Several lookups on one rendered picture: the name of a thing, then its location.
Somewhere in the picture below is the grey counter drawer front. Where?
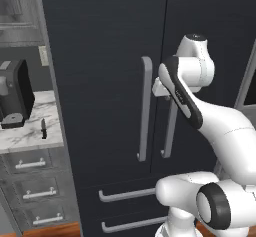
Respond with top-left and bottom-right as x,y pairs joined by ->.
22,203 -> 68,229
3,148 -> 54,176
12,175 -> 62,205

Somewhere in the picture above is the short grey fridge door handle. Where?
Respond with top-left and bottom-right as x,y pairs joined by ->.
160,95 -> 180,159

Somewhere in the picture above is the dark fridge door, short handle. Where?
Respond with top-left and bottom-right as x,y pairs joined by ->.
150,0 -> 256,175

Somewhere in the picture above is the silver drawer handle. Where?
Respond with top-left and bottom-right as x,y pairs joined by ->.
31,212 -> 65,226
14,157 -> 47,171
22,186 -> 58,201

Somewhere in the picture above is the white wall outlet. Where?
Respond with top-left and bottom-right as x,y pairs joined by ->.
37,45 -> 50,67

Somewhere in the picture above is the long grey fridge door handle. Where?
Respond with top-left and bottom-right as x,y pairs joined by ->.
136,56 -> 154,163

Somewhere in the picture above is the grey fridge side panel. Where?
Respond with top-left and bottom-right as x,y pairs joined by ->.
32,0 -> 84,237

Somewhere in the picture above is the grey wall cupboard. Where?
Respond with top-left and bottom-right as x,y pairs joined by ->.
0,0 -> 47,48

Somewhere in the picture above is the dark fridge freezer drawer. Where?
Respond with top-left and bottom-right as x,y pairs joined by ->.
74,176 -> 168,225
79,210 -> 169,237

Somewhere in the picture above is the grey freezer drawer handle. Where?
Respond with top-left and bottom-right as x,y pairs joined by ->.
101,215 -> 168,234
98,187 -> 158,204

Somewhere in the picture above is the dark fridge door, long handle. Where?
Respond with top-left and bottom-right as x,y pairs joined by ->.
38,0 -> 169,190

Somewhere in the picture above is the black butter knife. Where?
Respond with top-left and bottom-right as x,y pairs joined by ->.
40,117 -> 48,140

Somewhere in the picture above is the black coffee machine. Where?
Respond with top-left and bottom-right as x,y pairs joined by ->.
0,59 -> 36,131

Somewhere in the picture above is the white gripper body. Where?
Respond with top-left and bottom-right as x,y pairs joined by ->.
151,76 -> 172,99

